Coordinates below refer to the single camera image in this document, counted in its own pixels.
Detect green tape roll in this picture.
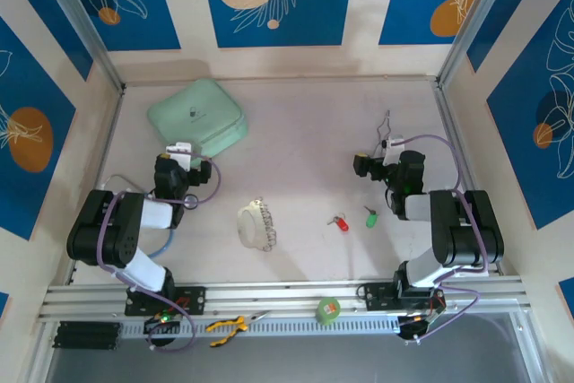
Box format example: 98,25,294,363
316,296,342,325

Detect aluminium frame post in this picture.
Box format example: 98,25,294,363
33,0,126,93
435,0,524,91

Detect blue stethoscope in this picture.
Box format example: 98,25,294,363
99,173,202,261

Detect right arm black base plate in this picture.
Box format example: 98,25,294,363
361,282,446,312

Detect aluminium mounting rail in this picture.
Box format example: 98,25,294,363
38,275,534,324

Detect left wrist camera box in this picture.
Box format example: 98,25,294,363
164,141,204,173

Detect aluminium table side rail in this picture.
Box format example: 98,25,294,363
66,86,126,285
432,82,502,276

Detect yellow black pliers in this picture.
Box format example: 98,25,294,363
205,309,272,348

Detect black ribbed block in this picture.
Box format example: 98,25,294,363
52,320,123,351

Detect metal wire tongs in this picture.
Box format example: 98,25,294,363
370,109,395,153

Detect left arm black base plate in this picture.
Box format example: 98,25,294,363
124,286,207,317

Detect grey slotted cable duct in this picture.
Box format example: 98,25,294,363
119,316,401,340

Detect mint green zip case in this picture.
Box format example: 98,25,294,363
146,78,250,172

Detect key with red tag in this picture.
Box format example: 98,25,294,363
326,211,351,235

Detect metal keyring holder with rings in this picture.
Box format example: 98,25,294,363
236,196,280,253

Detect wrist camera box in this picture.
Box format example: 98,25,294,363
164,141,204,173
382,135,408,167

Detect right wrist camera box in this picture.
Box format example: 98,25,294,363
382,135,408,167

